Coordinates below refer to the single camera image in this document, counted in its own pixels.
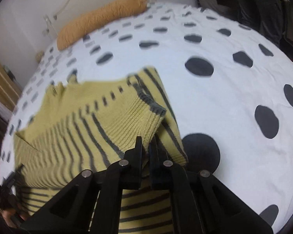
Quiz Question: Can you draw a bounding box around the yellow striped knit cardigan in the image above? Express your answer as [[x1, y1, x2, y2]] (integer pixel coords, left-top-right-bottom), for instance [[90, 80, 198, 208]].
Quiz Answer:
[[13, 66, 189, 234]]

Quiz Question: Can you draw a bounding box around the white polka dot duvet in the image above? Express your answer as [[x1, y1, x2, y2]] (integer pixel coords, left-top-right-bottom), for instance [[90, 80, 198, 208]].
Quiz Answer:
[[0, 3, 293, 233]]

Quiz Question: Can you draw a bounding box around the wooden nightstand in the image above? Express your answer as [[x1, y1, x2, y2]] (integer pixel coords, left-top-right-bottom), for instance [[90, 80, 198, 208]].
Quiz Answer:
[[0, 63, 21, 111]]

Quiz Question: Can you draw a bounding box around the round woven lamp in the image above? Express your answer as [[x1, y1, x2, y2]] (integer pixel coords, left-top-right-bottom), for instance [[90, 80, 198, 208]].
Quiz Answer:
[[35, 51, 44, 63]]

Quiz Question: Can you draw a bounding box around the orange bolster pillow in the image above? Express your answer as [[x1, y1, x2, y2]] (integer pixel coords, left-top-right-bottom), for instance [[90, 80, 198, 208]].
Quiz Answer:
[[56, 0, 148, 51]]

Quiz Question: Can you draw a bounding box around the white bed headboard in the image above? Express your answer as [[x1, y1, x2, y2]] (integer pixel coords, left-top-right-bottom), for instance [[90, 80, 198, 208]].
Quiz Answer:
[[0, 0, 194, 84]]

